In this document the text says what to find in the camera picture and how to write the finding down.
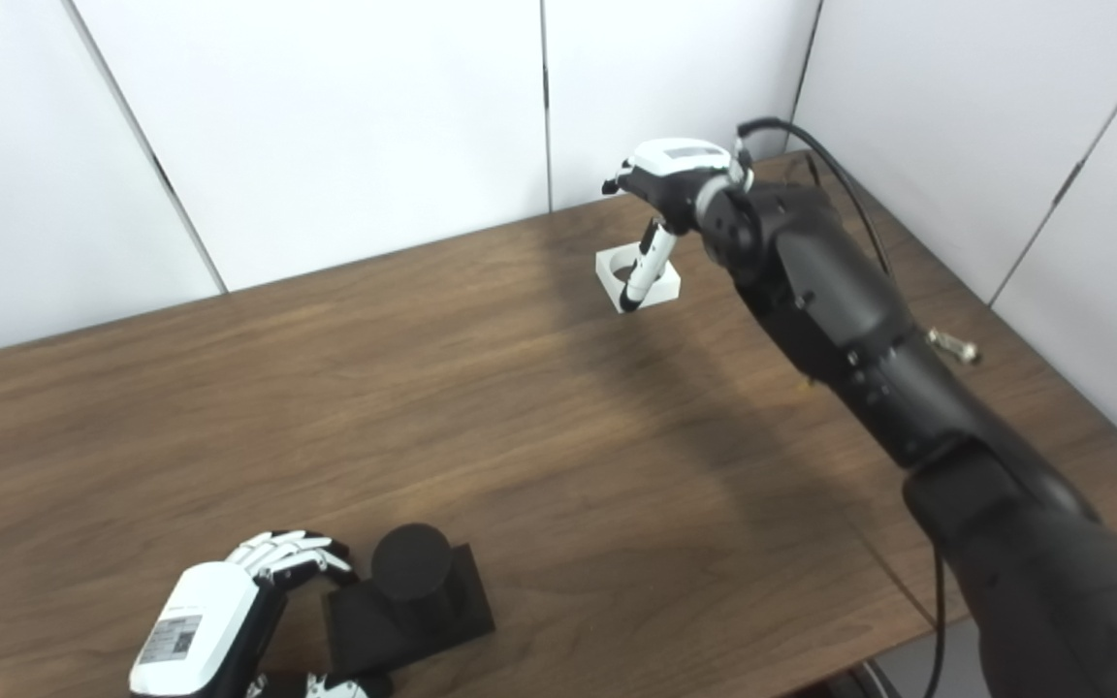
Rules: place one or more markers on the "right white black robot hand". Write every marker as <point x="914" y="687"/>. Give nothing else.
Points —
<point x="680" y="165"/>

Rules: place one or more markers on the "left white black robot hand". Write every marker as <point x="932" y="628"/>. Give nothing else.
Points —
<point x="200" y="630"/>

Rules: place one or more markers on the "white square piece with hole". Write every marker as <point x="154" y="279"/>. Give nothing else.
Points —
<point x="665" y="281"/>

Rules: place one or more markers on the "black peg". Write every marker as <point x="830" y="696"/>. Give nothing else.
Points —
<point x="413" y="591"/>

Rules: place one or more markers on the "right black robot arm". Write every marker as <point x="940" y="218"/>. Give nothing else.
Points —
<point x="908" y="378"/>

